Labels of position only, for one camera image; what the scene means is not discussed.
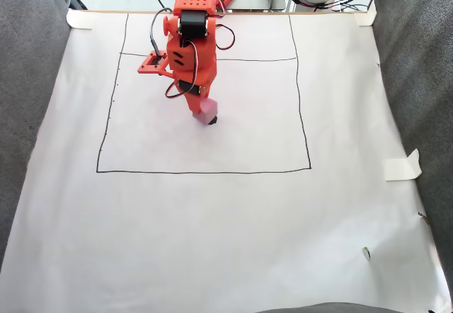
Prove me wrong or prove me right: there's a pink cube block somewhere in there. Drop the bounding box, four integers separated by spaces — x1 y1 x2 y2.
193 98 219 125

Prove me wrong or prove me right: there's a black camera cable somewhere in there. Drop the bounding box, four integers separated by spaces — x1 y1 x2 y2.
149 0 174 57

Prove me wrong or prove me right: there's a white paper sheet with lines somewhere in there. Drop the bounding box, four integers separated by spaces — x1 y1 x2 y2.
0 10 452 313

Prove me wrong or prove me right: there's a white masking tape piece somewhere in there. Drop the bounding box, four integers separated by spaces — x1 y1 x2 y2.
355 0 377 27
383 148 423 181
66 8 93 30

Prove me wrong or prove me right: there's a grey fabric panel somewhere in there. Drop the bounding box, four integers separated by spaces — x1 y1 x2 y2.
0 0 71 268
371 0 453 292

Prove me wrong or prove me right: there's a red black servo wire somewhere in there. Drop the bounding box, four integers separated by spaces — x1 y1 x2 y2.
164 41 199 99

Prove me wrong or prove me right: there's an orange camera mount bracket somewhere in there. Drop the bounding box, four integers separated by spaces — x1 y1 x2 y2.
137 50 174 77

